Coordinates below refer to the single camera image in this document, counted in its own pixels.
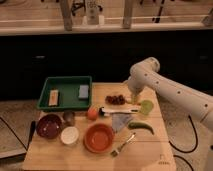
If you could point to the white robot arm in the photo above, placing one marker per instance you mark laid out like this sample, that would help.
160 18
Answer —
145 73

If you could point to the wooden block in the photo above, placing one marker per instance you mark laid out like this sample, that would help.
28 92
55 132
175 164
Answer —
53 98

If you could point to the orange fruit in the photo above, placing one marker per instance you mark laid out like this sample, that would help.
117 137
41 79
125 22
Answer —
92 113

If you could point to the dark red grape bunch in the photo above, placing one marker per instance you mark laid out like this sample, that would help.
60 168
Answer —
115 100

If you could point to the yellow banana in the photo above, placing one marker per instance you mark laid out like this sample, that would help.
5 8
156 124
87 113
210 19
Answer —
128 101

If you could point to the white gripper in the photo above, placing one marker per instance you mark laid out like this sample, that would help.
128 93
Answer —
135 88

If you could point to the grey-blue folded cloth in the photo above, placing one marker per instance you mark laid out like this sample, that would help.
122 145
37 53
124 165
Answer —
119 121

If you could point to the blue-grey sponge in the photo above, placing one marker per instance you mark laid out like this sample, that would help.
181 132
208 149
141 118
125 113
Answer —
83 91

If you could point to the brown kiwi fruit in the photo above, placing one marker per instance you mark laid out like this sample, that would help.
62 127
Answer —
69 118

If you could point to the green chili pepper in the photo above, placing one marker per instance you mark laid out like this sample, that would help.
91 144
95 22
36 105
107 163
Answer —
139 125

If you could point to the light green cup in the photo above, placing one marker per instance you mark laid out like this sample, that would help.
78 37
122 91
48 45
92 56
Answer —
146 106

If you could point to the red-orange bowl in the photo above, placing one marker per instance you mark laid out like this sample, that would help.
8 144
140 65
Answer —
98 138

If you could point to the dark purple bowl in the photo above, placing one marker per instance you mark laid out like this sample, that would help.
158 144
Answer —
49 126

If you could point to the small white bowl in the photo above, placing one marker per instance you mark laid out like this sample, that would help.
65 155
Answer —
70 135

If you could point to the white-handled knife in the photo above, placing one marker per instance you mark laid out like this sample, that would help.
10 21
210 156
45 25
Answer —
103 111

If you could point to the green plastic tray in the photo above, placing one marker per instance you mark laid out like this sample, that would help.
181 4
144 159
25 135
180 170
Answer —
68 87

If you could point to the metal fork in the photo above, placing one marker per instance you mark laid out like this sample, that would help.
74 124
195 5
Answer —
117 151

